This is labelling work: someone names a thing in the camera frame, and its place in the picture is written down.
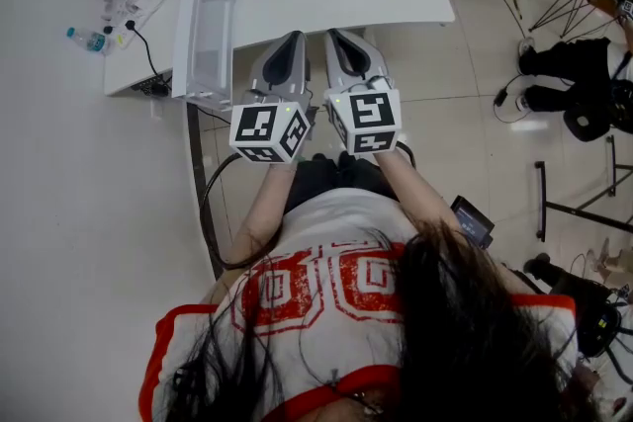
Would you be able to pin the black metal rack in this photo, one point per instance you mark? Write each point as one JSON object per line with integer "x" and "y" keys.
{"x": 540, "y": 197}

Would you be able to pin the white power strip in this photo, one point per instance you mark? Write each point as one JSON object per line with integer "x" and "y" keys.
{"x": 141, "y": 10}

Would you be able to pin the person's left forearm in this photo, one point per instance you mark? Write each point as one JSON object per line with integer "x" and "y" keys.
{"x": 259, "y": 222}

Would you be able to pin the black power strip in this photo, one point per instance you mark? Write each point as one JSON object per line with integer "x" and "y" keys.
{"x": 151, "y": 88}

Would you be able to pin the clear plastic water bottle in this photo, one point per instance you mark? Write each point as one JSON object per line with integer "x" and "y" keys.
{"x": 91, "y": 40}

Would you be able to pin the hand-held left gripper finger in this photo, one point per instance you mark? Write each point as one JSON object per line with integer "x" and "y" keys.
{"x": 264, "y": 74}
{"x": 297, "y": 69}

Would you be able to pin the black round stool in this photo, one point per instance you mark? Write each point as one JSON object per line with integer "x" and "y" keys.
{"x": 586, "y": 123}

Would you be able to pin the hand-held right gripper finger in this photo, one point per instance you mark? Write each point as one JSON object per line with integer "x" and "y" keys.
{"x": 373, "y": 61}
{"x": 336, "y": 64}

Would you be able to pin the person's white and red shirt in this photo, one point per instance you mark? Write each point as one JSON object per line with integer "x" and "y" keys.
{"x": 316, "y": 301}

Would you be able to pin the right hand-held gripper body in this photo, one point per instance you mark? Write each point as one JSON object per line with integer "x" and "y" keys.
{"x": 371, "y": 113}

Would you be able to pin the person's right forearm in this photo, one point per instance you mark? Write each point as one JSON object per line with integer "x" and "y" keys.
{"x": 420, "y": 193}

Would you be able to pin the black screen device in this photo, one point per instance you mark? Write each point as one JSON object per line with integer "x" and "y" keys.
{"x": 472, "y": 220}

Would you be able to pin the person's black trousers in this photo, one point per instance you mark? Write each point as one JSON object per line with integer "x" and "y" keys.
{"x": 341, "y": 178}

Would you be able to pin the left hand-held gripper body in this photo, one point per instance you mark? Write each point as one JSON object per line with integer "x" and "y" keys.
{"x": 257, "y": 126}

